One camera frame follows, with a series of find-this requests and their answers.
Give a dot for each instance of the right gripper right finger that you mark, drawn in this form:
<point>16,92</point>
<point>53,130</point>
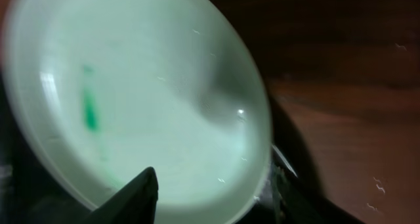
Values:
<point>290,201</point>

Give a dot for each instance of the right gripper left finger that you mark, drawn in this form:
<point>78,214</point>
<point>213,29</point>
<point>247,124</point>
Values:
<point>135,203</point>

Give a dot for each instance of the mint green plate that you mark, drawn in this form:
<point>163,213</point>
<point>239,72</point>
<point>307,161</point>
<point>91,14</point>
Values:
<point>122,35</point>

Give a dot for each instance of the round black tray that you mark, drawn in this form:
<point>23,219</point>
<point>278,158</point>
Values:
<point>295,158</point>

